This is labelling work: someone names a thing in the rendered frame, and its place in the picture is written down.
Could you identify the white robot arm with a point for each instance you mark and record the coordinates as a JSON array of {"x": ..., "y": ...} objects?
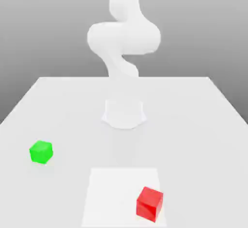
[{"x": 124, "y": 37}]

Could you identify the small green cube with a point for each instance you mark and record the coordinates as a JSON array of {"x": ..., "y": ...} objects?
[{"x": 41, "y": 152}]

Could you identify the small red cube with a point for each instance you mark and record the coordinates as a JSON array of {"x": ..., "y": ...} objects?
[{"x": 148, "y": 204}]

